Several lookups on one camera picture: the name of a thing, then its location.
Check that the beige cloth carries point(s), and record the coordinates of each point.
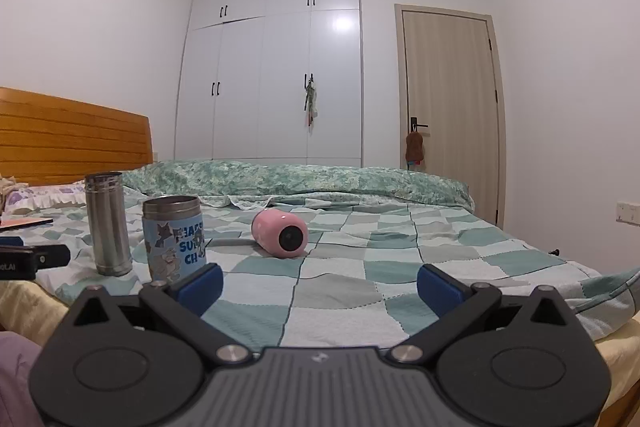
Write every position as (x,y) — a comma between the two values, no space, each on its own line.
(6,192)

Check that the brown hanging pouch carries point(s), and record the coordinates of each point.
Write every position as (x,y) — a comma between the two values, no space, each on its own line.
(414,147)

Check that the wooden headboard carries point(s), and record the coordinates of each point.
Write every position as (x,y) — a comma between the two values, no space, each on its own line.
(65,137)

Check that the green floral quilt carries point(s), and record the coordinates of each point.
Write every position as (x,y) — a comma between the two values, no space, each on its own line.
(320,182)

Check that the beige room door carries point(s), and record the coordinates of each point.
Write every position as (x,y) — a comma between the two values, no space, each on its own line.
(450,77)

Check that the checked green grey bed sheet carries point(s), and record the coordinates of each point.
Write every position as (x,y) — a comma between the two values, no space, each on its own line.
(350,267)

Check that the blue cartoon print cup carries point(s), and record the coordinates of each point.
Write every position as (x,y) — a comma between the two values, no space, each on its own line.
(172,247)

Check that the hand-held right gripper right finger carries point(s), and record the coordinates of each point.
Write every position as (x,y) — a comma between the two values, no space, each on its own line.
(440,289)

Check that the purple clothing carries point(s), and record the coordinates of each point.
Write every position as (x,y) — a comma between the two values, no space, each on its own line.
(17,377)

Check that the white wardrobe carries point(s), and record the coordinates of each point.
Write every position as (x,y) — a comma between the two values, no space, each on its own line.
(280,82)

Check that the purple floral pillow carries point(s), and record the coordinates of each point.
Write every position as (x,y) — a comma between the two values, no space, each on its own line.
(45,197)

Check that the white wall socket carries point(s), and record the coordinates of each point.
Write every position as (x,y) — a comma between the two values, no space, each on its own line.
(629,213)

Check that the tall stainless steel cup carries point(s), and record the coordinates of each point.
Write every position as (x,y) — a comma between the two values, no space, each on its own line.
(107,227)

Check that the pink cup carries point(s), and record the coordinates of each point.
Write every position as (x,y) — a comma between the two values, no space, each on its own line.
(272,229)

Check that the yellow mattress sheet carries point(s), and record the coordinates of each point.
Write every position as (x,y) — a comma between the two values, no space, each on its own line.
(27,302)

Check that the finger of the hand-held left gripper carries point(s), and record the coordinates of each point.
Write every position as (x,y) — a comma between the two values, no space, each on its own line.
(52,255)
(10,241)

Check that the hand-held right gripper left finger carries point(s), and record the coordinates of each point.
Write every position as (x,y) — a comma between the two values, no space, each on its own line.
(200,289)

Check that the red flat tablet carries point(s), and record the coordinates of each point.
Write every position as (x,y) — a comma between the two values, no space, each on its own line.
(25,223)

